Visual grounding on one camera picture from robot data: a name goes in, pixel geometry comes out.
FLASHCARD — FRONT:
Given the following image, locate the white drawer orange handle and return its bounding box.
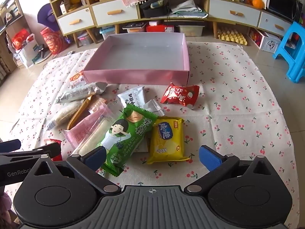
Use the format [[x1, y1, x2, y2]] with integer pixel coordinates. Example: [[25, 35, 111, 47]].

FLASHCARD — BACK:
[[57, 8, 94, 35], [92, 0, 139, 27], [208, 0, 261, 27], [258, 12, 292, 37]]

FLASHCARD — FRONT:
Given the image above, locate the pile of papers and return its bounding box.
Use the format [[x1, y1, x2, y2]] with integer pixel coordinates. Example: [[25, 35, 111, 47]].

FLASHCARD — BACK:
[[172, 0, 208, 19]]

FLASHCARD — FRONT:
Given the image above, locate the green snack packet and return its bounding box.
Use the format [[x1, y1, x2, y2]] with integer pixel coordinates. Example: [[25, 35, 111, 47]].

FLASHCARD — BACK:
[[101, 104, 158, 177]]

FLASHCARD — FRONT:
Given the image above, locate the white packet black print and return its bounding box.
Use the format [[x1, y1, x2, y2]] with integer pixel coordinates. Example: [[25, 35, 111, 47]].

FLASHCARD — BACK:
[[117, 86, 146, 109]]

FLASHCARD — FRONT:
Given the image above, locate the white shopping bag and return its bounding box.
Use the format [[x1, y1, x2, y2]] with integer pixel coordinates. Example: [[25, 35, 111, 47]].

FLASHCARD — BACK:
[[12, 29, 40, 68]]

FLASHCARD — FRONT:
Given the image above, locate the white printed box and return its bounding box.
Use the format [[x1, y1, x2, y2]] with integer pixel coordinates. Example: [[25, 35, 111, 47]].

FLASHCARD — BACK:
[[249, 27, 282, 52]]

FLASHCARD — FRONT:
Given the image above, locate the clear packet white bar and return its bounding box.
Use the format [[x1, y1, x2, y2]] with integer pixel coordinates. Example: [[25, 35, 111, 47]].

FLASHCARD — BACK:
[[71, 114, 120, 158]]

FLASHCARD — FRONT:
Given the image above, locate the small silver sachet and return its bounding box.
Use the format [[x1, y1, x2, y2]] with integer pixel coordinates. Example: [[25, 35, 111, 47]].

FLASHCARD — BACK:
[[142, 99, 165, 117]]

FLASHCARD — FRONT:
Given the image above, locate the pink snack packet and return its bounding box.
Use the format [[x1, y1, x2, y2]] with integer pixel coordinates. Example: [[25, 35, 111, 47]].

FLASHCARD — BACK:
[[63, 105, 115, 148]]

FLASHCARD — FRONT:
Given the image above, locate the yellow biscuit packet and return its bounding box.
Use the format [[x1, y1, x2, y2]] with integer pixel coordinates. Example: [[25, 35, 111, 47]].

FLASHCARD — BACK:
[[146, 116, 190, 165]]

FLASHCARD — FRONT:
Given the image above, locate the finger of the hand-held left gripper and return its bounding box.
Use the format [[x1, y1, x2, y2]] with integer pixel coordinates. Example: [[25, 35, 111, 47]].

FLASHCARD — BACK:
[[0, 139, 21, 152], [0, 142, 63, 165]]

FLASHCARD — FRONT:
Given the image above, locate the red round bag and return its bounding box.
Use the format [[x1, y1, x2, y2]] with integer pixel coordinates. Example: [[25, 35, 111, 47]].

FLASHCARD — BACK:
[[40, 26, 69, 55]]

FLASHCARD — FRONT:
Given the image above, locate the cherry print cloth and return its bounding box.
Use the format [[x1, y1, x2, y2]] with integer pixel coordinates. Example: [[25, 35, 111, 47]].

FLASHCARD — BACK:
[[5, 42, 300, 222]]

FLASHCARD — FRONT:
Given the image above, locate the clear brown cracker packet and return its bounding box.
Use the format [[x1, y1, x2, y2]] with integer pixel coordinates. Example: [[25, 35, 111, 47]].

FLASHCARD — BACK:
[[89, 97, 108, 115]]

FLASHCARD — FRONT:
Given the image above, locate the red snack packet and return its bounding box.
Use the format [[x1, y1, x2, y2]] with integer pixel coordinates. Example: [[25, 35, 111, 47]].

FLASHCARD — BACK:
[[160, 82, 200, 110], [44, 138, 63, 161]]

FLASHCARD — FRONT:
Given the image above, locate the orange white cracker packet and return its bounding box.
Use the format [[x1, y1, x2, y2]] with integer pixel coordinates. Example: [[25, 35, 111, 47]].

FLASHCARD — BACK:
[[70, 73, 87, 88]]

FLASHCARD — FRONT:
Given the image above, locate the red flat box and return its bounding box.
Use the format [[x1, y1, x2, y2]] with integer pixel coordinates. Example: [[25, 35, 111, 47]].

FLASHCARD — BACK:
[[146, 21, 174, 32]]

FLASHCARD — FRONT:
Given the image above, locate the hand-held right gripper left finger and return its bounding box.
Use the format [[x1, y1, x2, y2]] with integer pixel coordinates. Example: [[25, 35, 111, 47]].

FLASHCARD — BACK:
[[29, 147, 121, 195]]

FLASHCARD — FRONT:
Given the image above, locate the wooden bookcase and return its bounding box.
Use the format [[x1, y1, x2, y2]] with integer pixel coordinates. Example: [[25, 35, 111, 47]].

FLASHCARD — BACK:
[[0, 0, 26, 86]]

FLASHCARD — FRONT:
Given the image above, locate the blue plastic stool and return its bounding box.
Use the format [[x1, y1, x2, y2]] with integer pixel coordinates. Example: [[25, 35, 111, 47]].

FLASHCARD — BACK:
[[272, 21, 305, 84]]

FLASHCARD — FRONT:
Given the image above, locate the silver grey snack packet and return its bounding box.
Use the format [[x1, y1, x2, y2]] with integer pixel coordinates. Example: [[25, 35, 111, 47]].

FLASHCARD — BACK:
[[56, 81, 108, 104]]

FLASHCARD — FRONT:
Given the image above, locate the black case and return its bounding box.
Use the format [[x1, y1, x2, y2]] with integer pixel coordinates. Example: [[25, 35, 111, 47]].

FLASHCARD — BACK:
[[139, 0, 170, 18]]

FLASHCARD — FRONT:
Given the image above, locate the small clear storage box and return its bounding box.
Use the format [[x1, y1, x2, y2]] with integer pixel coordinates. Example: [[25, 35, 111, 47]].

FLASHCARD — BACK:
[[79, 32, 93, 47]]

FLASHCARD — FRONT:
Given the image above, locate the clear rice cake packet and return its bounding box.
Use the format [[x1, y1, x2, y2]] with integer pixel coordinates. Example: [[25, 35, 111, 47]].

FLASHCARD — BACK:
[[45, 100, 84, 132]]

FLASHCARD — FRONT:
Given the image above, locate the thin black cable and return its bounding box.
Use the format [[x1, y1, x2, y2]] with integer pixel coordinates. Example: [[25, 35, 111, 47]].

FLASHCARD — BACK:
[[160, 0, 172, 25]]

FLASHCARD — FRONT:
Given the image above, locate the pink cardboard box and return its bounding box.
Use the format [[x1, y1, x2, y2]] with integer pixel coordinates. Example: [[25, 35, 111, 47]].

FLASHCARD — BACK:
[[83, 34, 190, 86]]

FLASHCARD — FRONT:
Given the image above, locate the yellow egg tray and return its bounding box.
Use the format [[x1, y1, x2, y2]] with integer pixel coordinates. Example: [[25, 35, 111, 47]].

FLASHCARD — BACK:
[[218, 29, 248, 46]]

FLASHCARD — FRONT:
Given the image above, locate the black white microwave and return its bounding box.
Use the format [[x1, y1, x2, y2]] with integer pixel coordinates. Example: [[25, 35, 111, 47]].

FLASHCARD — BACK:
[[266, 0, 303, 23]]

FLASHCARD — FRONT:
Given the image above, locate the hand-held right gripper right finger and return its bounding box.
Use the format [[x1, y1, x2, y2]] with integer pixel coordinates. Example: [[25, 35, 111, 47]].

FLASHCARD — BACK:
[[184, 145, 277, 194]]

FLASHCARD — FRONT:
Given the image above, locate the low wooden cabinet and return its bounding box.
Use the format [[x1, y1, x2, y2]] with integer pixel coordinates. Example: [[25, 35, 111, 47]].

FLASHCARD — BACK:
[[138, 0, 296, 46]]

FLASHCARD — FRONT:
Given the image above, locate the clear storage box blue lid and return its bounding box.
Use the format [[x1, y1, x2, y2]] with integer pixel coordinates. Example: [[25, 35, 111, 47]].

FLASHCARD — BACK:
[[100, 26, 116, 40]]

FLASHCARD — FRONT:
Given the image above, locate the purple fabric object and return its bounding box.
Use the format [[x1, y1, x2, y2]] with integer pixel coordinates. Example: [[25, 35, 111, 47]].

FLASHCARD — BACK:
[[38, 3, 62, 32]]

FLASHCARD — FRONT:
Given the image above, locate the gold snack packet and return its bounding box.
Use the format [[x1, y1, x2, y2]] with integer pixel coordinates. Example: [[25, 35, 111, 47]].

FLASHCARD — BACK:
[[67, 95, 96, 130]]

